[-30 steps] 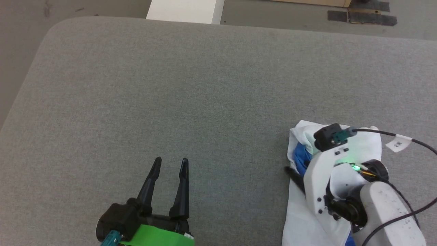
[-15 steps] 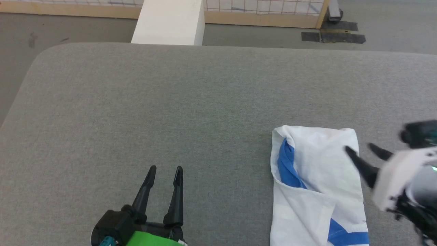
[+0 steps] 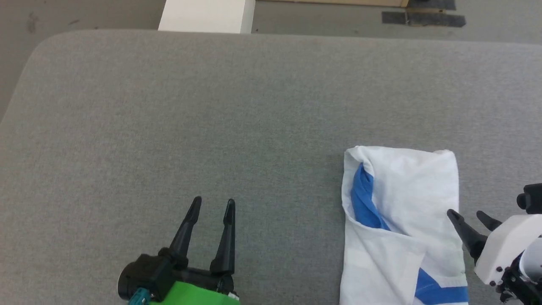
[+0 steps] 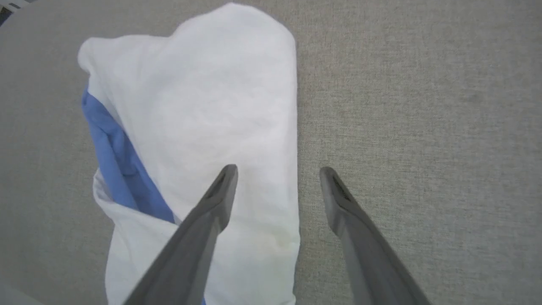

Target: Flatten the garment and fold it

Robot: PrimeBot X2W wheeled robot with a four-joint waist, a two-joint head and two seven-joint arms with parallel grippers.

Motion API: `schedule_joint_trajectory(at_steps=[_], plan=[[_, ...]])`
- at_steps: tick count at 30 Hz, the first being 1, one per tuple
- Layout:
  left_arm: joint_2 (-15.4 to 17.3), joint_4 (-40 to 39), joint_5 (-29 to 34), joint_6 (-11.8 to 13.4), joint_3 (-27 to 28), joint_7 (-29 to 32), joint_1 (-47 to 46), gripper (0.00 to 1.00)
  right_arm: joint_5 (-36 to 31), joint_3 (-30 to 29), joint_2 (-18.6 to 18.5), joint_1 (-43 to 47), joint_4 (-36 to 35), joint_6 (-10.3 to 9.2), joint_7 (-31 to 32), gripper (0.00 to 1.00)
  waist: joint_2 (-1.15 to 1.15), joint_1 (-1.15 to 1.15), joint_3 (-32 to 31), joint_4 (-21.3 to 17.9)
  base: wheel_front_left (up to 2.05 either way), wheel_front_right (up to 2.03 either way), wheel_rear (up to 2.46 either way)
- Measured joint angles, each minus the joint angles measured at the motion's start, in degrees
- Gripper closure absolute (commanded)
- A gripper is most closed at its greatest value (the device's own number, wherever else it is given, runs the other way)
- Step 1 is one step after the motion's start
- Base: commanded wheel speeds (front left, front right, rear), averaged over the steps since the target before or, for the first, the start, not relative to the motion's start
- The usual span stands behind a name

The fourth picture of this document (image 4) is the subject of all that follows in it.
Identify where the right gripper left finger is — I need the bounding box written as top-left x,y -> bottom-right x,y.
123,164 -> 239,305

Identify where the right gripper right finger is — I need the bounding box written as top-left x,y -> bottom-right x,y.
319,166 -> 432,305

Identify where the white and blue raglan shirt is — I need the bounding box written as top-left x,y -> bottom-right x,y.
77,2 -> 301,305

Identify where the grey fabric covered surface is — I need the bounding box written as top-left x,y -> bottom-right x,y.
0,0 -> 542,305

